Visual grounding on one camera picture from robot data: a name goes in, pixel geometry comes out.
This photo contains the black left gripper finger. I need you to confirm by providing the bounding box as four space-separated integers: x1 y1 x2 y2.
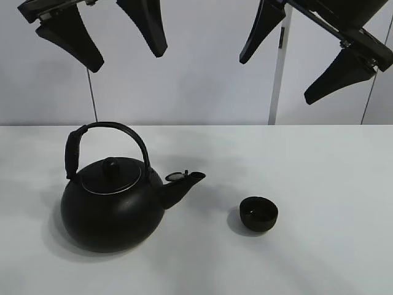
116 0 168 58

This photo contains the small black teacup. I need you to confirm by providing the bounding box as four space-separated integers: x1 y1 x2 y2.
239 196 279 233

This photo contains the black cast iron teapot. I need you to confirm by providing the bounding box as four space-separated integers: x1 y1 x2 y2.
60 121 206 253

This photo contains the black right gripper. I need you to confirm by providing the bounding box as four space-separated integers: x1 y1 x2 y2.
239 0 392 105

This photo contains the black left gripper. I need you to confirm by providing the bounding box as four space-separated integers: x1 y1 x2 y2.
17 0 104 73

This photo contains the white vertical post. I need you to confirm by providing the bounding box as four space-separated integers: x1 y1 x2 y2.
268 6 293 125

